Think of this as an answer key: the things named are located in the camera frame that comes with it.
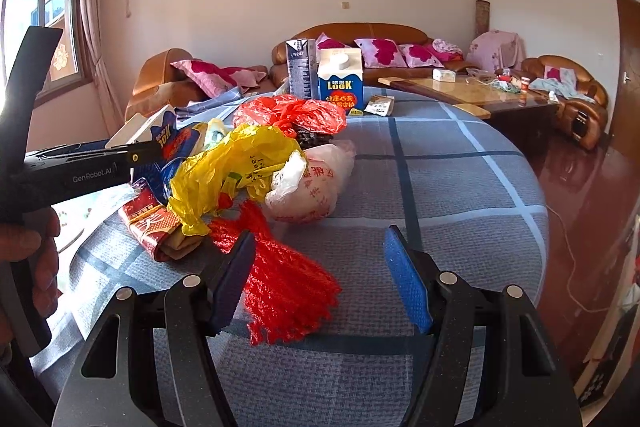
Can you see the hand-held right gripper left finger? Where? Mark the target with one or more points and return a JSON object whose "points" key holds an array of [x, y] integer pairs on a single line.
{"points": [[232, 279]]}

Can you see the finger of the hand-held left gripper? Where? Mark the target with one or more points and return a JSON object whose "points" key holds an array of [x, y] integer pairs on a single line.
{"points": [[142, 152]]}

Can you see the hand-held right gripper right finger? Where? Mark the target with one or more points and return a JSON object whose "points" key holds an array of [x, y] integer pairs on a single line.
{"points": [[407, 279]]}

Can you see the crushed blue milk carton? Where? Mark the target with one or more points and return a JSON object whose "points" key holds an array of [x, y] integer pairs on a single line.
{"points": [[172, 144]]}

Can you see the red mesh net bag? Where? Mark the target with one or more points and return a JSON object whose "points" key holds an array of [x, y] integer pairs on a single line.
{"points": [[290, 277]]}

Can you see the yellow plastic bag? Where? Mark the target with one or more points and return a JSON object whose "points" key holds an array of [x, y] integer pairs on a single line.
{"points": [[225, 172]]}

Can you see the person's left hand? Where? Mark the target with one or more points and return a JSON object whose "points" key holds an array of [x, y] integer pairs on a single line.
{"points": [[42, 252]]}

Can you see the red paper package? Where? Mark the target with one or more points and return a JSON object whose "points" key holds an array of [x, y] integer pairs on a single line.
{"points": [[150, 222]]}

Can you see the blue plaid tablecloth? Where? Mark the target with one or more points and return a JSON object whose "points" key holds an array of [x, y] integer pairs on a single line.
{"points": [[450, 207]]}

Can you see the folded blue plaid sheet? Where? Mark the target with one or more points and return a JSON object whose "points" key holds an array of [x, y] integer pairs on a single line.
{"points": [[220, 103]]}

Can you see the pink floral pillow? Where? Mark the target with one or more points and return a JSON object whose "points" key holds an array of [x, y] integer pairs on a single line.
{"points": [[420, 56], [210, 74], [330, 43], [377, 52]]}

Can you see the white plastic bag red print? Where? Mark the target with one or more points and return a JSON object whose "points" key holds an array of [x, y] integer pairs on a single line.
{"points": [[315, 187]]}

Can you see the beige curtain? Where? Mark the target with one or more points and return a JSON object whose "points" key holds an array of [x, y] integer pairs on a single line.
{"points": [[97, 22]]}

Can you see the window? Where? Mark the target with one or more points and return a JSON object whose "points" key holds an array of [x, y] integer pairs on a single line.
{"points": [[35, 22]]}

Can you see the small white sachet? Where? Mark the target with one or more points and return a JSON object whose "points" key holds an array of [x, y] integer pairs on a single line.
{"points": [[380, 106]]}

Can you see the tall grey-blue drink carton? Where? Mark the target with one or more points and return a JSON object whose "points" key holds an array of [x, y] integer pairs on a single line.
{"points": [[301, 67]]}

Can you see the wooden glass coffee table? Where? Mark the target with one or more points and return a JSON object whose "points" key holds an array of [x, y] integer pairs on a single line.
{"points": [[450, 93]]}

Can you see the white box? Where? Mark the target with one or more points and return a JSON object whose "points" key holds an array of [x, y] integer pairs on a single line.
{"points": [[443, 75]]}

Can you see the blue white milk carton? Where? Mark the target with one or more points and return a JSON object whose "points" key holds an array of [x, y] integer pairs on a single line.
{"points": [[340, 82]]}

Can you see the small red bottle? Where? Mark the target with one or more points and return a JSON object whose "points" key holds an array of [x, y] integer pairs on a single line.
{"points": [[524, 84]]}

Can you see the pink blanket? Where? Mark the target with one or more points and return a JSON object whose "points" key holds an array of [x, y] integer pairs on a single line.
{"points": [[447, 49]]}

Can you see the brown leather armchair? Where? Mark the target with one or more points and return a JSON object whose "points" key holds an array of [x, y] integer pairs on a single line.
{"points": [[585, 112]]}

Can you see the pale pink floral cloth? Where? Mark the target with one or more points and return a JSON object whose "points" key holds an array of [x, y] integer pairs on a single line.
{"points": [[495, 49]]}

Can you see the light blue cloth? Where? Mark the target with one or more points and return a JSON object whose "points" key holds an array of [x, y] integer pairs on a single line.
{"points": [[565, 86]]}

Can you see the brown leather sofa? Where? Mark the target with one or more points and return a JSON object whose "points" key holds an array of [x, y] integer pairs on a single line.
{"points": [[380, 31]]}

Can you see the rolled straw mat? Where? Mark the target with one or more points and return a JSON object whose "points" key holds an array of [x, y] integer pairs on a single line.
{"points": [[481, 18]]}

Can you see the brown wooden door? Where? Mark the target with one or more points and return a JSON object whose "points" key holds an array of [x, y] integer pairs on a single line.
{"points": [[625, 87]]}

